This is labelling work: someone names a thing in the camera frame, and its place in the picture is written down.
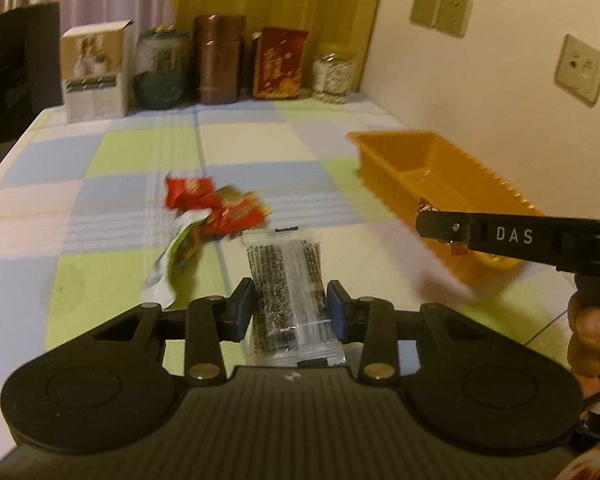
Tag white red plastic bag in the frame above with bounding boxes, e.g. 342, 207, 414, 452
555, 441, 600, 480

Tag clear sesame snack packet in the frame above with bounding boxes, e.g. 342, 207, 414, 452
242, 226, 346, 368

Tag beige wall socket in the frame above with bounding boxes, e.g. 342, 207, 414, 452
552, 34, 600, 108
411, 0, 443, 28
437, 0, 474, 39

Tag brown metal thermos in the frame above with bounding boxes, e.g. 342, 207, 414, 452
194, 15, 247, 105

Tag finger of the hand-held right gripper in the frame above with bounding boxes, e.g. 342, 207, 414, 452
415, 209, 558, 262

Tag red candy packet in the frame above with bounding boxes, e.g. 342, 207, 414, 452
165, 175, 216, 212

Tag orange red snack packet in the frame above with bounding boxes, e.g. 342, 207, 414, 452
200, 185, 274, 239

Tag clear plastic nut jar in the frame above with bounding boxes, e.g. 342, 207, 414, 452
311, 42, 357, 105

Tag person's right hand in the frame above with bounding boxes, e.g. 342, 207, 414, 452
566, 291, 600, 397

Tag white cardboard box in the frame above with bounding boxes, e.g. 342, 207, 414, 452
61, 20, 135, 123

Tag checkered tablecloth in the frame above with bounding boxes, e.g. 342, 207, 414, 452
0, 92, 600, 466

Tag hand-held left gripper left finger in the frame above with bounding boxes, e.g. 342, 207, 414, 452
82, 277, 255, 387

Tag small foil candy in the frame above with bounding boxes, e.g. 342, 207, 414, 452
416, 197, 470, 257

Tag red patterned box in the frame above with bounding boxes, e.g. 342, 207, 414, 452
252, 27, 309, 101

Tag black chair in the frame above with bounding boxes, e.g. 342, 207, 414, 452
0, 2, 61, 188

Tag green glass jar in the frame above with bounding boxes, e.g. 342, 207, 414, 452
132, 25, 191, 109

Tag green white snack packet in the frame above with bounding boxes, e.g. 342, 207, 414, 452
141, 210, 212, 309

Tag orange plastic tray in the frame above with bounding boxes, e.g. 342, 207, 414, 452
346, 130, 548, 282

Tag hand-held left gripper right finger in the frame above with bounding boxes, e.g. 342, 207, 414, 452
326, 280, 491, 387

